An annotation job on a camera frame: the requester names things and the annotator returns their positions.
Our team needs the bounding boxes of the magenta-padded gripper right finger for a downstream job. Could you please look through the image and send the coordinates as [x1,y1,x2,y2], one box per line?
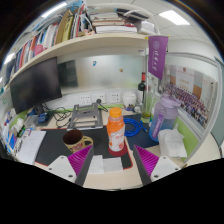
[132,144,181,187]

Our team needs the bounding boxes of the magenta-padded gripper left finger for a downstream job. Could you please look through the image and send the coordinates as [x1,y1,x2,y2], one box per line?
[46,144,95,188]

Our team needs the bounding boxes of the orange drink bottle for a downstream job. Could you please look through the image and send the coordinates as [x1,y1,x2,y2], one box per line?
[106,107,126,153]

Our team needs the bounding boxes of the purple water bottle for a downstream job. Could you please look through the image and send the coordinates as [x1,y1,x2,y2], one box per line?
[148,96,182,144]

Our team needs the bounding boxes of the white paper napkin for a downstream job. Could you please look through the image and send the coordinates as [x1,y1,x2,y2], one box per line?
[102,157,125,174]
[88,154,105,175]

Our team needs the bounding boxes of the dark blue mouse pad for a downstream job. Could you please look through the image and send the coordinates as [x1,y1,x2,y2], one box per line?
[123,113,161,152]

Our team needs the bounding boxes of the yellow floral mug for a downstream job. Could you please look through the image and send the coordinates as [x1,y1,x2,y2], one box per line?
[62,129,95,154]

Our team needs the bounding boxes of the black red-edged desk mat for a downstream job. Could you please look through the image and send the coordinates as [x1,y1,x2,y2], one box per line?
[34,124,135,171]

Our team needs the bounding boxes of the crumpled white tissue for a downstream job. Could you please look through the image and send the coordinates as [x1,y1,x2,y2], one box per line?
[157,128,188,159]

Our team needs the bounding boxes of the grey metal laptop stand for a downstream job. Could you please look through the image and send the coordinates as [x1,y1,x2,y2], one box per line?
[66,102,104,132]

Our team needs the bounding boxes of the white paper sheet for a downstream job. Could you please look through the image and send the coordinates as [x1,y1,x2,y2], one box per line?
[16,130,48,166]

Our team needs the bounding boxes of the glass vase with green stems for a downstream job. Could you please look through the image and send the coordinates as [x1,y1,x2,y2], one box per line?
[140,89,158,124]

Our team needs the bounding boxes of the white jar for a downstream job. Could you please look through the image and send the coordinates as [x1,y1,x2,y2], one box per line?
[121,91,138,109]

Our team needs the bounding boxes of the blue tissue box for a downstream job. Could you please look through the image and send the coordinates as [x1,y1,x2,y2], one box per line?
[1,121,18,154]

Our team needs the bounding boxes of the dark wine bottle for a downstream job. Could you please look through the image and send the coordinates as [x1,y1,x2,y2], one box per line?
[137,71,147,104]

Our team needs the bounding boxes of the group photo poster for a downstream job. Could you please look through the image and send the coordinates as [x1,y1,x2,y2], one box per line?
[163,64,211,129]

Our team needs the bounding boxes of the black computer monitor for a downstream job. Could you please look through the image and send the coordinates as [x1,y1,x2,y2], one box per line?
[9,56,63,116]

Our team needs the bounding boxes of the purple pennant flag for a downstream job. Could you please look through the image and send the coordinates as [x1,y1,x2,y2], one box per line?
[147,35,169,81]

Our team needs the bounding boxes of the white shelf with books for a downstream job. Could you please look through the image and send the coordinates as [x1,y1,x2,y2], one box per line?
[0,1,158,88]

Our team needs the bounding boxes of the ceiling lights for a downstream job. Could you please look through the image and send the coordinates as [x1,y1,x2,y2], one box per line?
[3,0,191,66]

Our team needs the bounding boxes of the black plug with cable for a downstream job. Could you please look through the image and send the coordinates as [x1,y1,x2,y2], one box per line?
[95,98,109,113]

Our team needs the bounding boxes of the white wall socket row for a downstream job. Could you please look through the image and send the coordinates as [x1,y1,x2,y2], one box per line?
[78,91,123,106]

